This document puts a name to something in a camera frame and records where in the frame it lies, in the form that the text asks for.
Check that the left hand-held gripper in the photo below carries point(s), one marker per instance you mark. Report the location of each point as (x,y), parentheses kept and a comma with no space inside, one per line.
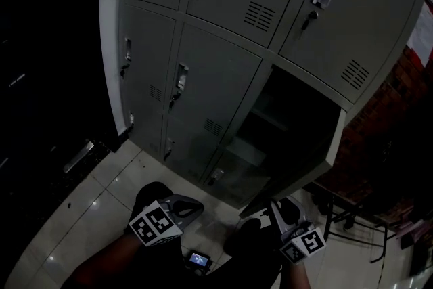
(154,223)

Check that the person's right forearm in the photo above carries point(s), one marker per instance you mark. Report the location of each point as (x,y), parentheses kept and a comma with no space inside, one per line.
(301,277)

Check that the grey locker door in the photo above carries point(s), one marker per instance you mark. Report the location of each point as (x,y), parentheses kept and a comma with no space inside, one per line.
(335,138)

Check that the person's right leg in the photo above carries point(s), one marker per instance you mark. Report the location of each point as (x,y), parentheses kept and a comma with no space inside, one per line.
(252,240)

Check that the small black screen device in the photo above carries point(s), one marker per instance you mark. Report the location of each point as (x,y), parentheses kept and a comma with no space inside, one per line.
(199,260)

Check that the grey locker shelf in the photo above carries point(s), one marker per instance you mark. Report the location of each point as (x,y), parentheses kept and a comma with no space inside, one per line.
(247,150)

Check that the closed grey locker doors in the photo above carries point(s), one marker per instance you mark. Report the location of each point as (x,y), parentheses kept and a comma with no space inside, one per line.
(220,71)

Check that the black door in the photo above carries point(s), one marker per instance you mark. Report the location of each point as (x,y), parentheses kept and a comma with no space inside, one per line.
(44,61)

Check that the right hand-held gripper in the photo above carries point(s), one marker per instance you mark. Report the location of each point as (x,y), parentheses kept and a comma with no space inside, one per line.
(306,243)

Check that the white paper wall poster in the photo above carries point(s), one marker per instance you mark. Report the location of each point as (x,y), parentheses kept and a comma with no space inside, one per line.
(423,34)

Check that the person's left forearm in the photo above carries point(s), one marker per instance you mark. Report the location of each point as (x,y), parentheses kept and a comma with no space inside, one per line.
(111,259)

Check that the grey metal locker cabinet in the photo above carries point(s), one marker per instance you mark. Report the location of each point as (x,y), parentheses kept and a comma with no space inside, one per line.
(270,52)

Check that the black metal frame stand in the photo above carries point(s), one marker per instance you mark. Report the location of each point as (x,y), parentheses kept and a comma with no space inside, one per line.
(355,220)

